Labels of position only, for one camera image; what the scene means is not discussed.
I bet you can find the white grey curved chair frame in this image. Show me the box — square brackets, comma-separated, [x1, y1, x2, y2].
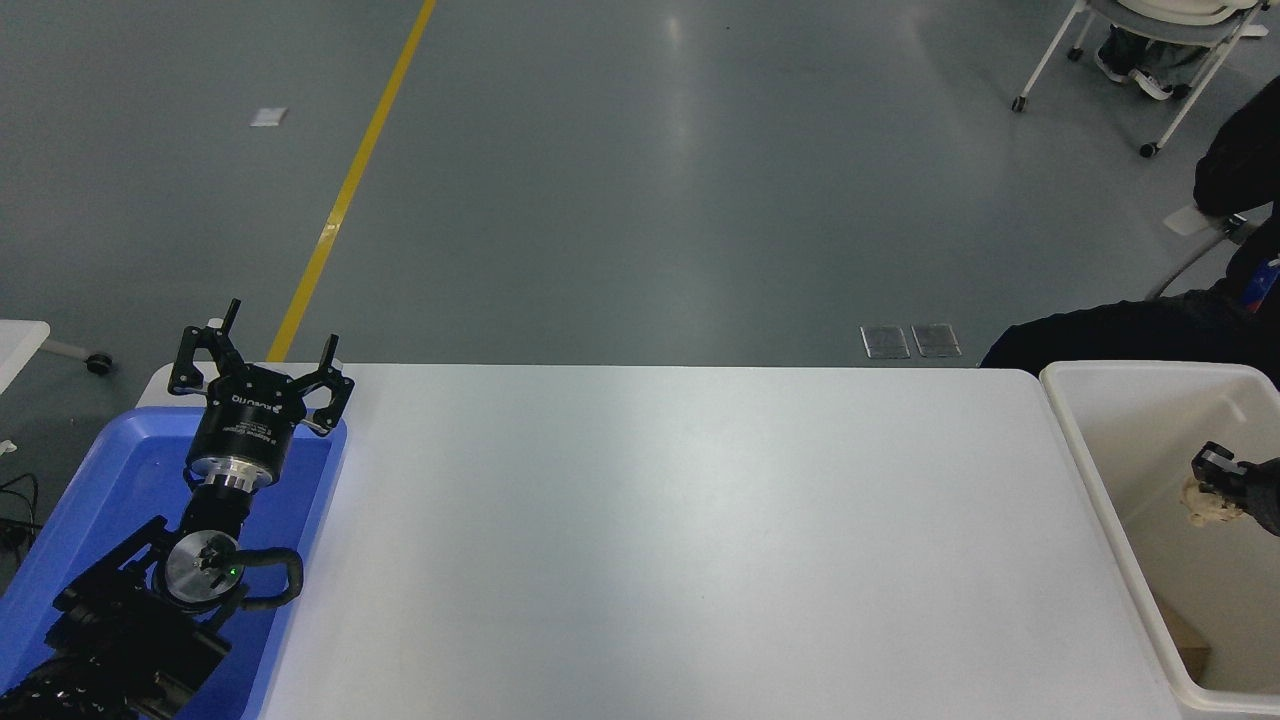
[1145, 205, 1256, 301]

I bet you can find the white side table with caster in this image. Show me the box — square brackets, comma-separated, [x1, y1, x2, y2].
[0, 320, 113, 393]

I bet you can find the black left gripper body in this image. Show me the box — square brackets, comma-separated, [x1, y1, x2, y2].
[187, 364, 305, 468]

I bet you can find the large pale plastic bin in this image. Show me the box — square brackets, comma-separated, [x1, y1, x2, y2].
[1040, 360, 1280, 716]

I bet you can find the blue plastic tray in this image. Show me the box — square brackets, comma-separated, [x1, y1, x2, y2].
[0, 405, 349, 720]

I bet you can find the yellow floor tape line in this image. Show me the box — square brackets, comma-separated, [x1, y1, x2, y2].
[265, 0, 438, 363]

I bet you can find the tan paper ball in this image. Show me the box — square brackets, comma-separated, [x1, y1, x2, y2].
[1183, 476, 1246, 528]

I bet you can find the white wheeled chair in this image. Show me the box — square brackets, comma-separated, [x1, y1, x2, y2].
[1010, 0, 1273, 159]

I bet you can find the black floor cable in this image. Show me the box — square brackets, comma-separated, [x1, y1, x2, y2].
[0, 472, 41, 561]

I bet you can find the person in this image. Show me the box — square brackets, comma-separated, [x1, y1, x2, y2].
[980, 75, 1280, 391]
[1095, 22, 1201, 101]

